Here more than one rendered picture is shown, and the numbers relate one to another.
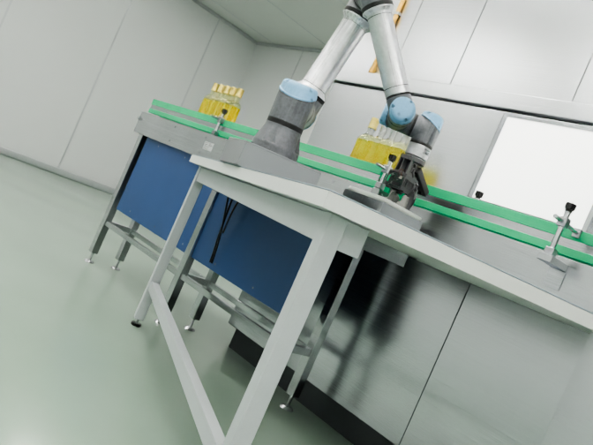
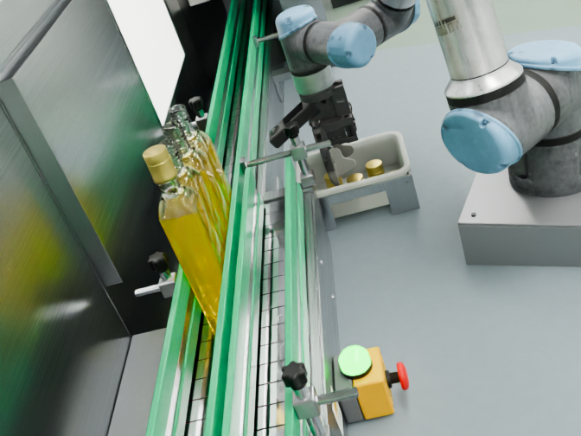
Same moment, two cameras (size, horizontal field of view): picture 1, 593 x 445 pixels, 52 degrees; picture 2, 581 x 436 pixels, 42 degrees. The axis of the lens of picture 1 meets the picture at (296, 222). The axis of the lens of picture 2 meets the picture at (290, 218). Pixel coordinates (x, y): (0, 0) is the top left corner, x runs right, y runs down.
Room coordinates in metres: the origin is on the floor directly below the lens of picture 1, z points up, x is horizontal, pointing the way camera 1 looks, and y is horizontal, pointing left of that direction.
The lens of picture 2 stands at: (2.85, 0.73, 1.58)
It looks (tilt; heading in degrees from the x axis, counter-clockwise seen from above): 32 degrees down; 234
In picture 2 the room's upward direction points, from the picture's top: 20 degrees counter-clockwise
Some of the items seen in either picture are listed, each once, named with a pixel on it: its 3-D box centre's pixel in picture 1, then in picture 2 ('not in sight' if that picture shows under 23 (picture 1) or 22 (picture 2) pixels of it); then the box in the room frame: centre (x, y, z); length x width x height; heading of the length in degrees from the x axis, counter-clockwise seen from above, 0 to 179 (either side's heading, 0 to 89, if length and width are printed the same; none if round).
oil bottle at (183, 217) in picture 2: (358, 159); (199, 250); (2.41, -0.12, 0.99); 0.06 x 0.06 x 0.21; 43
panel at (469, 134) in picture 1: (483, 155); (122, 67); (2.19, -0.51, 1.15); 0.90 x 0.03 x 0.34; 43
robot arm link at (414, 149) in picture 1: (417, 153); (313, 78); (1.96, -0.27, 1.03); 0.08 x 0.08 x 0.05
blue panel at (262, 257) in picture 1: (222, 218); not in sight; (2.80, 0.32, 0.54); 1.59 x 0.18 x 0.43; 43
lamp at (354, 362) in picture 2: not in sight; (354, 360); (2.38, 0.11, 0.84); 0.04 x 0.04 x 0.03
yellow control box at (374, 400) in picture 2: not in sight; (365, 385); (2.38, 0.12, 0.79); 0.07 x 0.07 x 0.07; 43
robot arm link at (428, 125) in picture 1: (426, 130); (303, 40); (1.97, -0.26, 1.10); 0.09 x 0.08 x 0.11; 86
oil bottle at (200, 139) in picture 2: (391, 169); (209, 189); (2.28, -0.24, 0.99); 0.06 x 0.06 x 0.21; 43
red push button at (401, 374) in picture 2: not in sight; (395, 377); (2.35, 0.15, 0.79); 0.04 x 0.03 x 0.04; 43
